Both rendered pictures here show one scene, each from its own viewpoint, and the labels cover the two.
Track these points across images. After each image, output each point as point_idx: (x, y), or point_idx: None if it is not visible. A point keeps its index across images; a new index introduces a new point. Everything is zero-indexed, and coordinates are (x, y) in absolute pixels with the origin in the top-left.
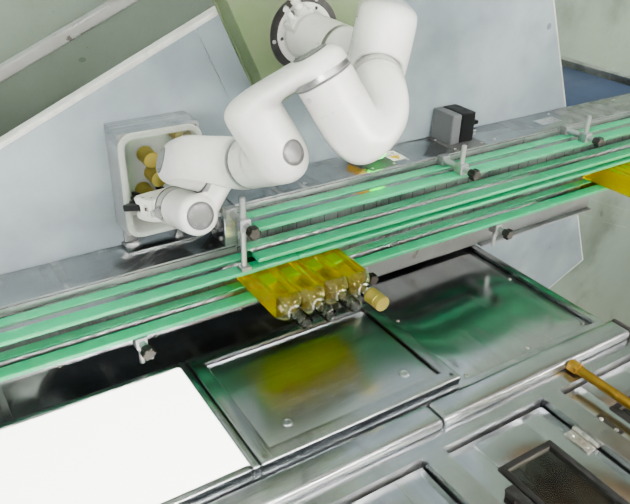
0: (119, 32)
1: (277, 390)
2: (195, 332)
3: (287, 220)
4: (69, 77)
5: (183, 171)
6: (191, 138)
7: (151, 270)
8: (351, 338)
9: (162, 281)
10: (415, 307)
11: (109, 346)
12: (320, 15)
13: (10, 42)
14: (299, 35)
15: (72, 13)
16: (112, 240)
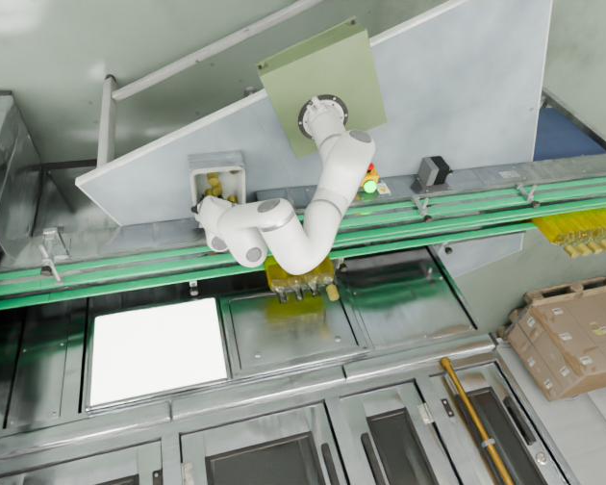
0: (238, 48)
1: (261, 329)
2: None
3: None
4: (203, 74)
5: (205, 226)
6: (214, 207)
7: (206, 242)
8: (317, 303)
9: (211, 250)
10: (370, 285)
11: (173, 283)
12: (330, 115)
13: (166, 50)
14: (313, 127)
15: (208, 34)
16: (190, 214)
